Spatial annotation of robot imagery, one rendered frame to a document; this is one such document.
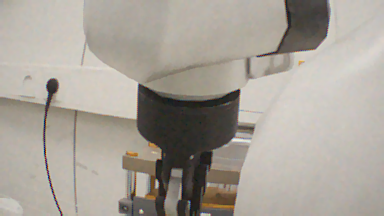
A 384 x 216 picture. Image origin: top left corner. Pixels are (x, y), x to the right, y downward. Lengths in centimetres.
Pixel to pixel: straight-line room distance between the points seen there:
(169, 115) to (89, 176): 116
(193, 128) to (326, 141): 37
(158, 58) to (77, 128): 131
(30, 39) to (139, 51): 139
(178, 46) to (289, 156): 21
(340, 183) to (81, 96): 148
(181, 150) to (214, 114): 3
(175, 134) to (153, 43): 18
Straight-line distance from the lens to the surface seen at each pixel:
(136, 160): 100
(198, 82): 55
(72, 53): 173
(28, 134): 179
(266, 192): 22
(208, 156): 63
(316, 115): 21
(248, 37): 44
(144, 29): 40
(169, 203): 57
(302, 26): 46
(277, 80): 119
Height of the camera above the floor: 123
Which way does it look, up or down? 3 degrees down
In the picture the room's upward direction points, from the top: 7 degrees clockwise
